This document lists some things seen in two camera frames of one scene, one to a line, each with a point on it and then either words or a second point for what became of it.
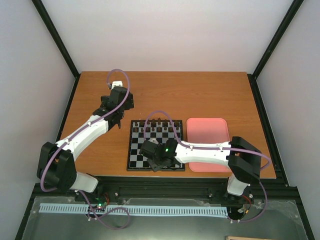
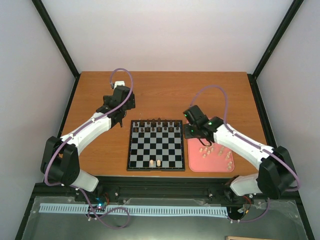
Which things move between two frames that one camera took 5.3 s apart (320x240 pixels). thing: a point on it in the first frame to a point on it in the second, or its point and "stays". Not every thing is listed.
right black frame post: x=288 y=18 stays
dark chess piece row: x=155 y=126 stays
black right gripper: x=154 y=165 to x=187 y=134
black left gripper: x=130 y=104 stays
